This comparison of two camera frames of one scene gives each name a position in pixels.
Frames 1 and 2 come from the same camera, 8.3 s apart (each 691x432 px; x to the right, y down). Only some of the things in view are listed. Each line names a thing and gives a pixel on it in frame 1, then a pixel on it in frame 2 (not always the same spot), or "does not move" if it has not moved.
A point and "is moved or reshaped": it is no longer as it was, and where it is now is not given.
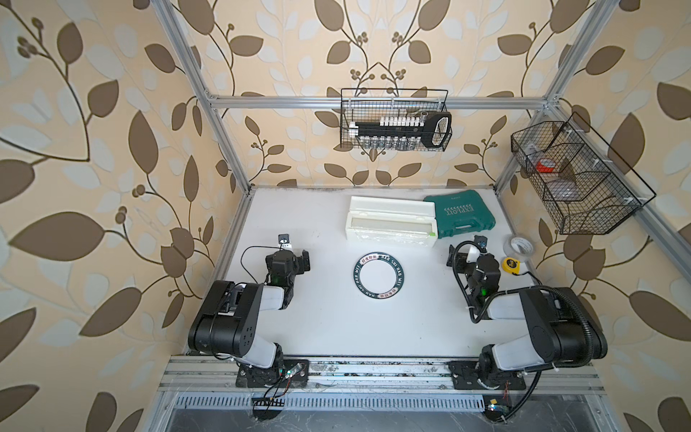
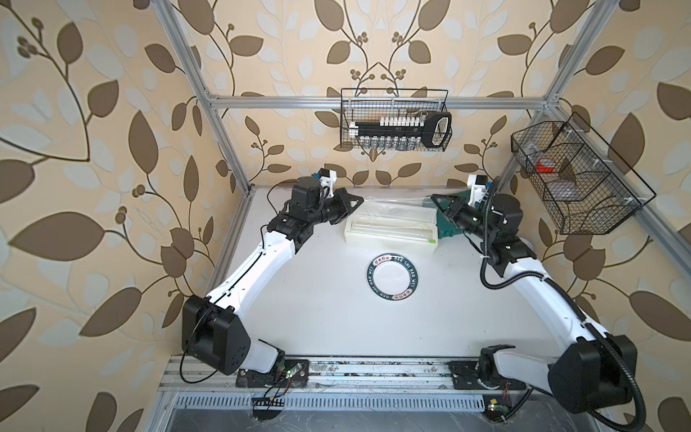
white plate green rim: x=379 y=274 is moved or reshaped
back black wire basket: x=364 y=105 does not move
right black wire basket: x=586 y=186 does not move
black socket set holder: x=404 y=132 does not move
